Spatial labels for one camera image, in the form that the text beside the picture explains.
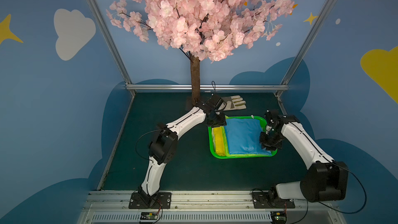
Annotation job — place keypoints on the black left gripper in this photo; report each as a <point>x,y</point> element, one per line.
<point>216,120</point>

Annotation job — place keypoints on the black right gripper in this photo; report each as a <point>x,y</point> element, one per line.
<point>269,142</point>

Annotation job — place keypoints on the green plastic basket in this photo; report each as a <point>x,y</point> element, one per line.
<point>219,157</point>

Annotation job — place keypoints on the large yellow raincoat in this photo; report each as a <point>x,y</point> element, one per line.
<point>218,141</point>

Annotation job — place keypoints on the blue raincoat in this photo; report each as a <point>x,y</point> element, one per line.
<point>243,136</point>

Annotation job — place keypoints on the lime green raincoat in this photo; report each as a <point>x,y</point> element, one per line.
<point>225,143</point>

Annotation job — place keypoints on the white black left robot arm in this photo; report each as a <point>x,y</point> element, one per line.
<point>163,146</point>

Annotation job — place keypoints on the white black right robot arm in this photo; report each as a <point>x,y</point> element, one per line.
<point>325,179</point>

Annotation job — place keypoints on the grey white work glove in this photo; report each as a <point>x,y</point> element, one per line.
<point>232,103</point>

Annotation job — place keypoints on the right circuit board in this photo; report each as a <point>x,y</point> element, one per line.
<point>278,218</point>

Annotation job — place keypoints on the circuit board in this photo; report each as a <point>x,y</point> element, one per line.
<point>278,218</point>
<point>148,217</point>

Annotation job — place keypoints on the pink cherry blossom tree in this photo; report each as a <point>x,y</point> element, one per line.
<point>202,29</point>

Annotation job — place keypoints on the left circuit board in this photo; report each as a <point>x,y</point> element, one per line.
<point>148,217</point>

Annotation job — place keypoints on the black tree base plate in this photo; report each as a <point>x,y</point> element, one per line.
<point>190,103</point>

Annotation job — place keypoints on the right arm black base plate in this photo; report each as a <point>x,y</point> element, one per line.
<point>262,199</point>

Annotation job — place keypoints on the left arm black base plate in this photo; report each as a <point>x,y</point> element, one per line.
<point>139,200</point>

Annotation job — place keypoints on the aluminium rail at front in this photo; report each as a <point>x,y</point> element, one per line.
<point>202,207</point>

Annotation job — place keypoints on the right aluminium frame post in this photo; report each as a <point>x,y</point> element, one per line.
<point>314,30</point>

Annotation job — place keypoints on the aluminium frame post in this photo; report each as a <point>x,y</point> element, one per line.
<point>95,9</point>
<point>314,30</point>

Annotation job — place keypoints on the left aluminium frame post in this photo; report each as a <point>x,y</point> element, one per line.
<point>95,9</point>

